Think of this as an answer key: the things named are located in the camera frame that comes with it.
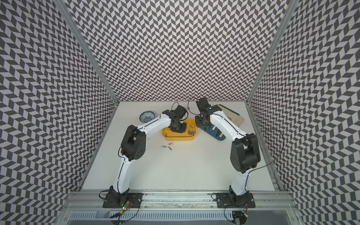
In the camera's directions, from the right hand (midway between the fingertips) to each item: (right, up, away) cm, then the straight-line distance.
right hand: (202, 125), depth 89 cm
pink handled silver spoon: (+14, -8, +7) cm, 17 cm away
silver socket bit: (-20, -13, +3) cm, 24 cm away
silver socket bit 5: (-7, -6, +10) cm, 14 cm away
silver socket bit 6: (-25, -8, +9) cm, 27 cm away
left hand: (-12, -5, +7) cm, 15 cm away
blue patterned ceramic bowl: (-41, +5, +18) cm, 45 cm away
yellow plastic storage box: (-19, -8, +7) cm, 22 cm away
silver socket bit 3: (-21, -16, +5) cm, 27 cm away
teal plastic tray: (+8, -5, +11) cm, 15 cm away
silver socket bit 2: (-26, -15, +5) cm, 31 cm away
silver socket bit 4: (-7, -2, +16) cm, 17 cm away
